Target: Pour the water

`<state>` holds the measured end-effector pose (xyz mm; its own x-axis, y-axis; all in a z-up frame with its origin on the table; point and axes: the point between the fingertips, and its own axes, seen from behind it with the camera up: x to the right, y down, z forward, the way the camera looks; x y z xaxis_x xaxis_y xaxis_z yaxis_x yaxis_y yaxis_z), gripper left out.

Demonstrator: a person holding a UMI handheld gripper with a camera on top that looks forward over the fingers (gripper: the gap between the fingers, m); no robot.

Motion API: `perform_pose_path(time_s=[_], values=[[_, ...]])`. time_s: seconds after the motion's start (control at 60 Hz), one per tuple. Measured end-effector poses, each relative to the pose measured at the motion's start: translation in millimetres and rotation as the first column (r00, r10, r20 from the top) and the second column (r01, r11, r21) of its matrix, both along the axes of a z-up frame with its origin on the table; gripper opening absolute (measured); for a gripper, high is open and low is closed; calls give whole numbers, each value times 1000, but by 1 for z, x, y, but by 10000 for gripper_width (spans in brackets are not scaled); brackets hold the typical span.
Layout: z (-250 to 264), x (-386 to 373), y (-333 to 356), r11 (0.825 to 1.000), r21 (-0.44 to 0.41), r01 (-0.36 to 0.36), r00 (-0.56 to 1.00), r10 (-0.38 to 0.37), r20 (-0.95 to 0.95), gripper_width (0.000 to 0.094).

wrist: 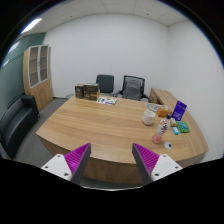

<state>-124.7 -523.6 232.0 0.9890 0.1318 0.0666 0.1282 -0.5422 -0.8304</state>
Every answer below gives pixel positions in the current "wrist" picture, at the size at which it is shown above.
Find orange small box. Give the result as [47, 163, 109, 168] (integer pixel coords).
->
[156, 107, 172, 117]

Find white ceramic mug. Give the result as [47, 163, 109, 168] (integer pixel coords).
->
[142, 110, 155, 125]

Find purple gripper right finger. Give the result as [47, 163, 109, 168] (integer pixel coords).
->
[132, 143, 182, 185]

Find wooden side cabinet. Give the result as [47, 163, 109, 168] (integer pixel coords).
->
[149, 88, 177, 108]

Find ceiling light panel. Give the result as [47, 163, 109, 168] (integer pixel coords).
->
[20, 18, 42, 34]

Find black office chair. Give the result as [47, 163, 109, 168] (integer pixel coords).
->
[96, 74, 114, 95]

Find blue small packet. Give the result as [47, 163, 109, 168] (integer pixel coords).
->
[172, 127, 179, 135]

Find white green booklet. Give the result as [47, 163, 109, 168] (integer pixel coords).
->
[97, 97, 117, 105]

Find wooden desk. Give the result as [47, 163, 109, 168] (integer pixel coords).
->
[37, 97, 208, 184]

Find purple standing card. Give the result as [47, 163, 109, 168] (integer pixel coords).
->
[172, 101, 187, 121]

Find round white plate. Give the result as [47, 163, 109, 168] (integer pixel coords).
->
[147, 103, 162, 112]

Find green small box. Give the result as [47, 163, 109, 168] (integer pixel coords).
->
[177, 121, 190, 133]

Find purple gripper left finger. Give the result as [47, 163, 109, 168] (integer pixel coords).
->
[42, 143, 91, 185]

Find dark brown box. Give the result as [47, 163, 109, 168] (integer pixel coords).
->
[75, 84, 84, 99]
[84, 83, 100, 101]

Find dark brown box left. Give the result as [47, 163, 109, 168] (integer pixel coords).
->
[75, 84, 84, 99]

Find black leather sofa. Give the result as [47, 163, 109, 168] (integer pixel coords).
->
[0, 95, 39, 159]

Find clear plastic water bottle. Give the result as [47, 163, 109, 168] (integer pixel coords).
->
[152, 114, 171, 143]

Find dark brown box right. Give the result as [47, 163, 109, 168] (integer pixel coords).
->
[84, 83, 100, 101]

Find wooden glass-door cabinet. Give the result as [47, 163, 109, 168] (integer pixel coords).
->
[23, 45, 52, 110]

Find grey mesh office chair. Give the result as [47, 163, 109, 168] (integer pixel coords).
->
[115, 75, 149, 101]

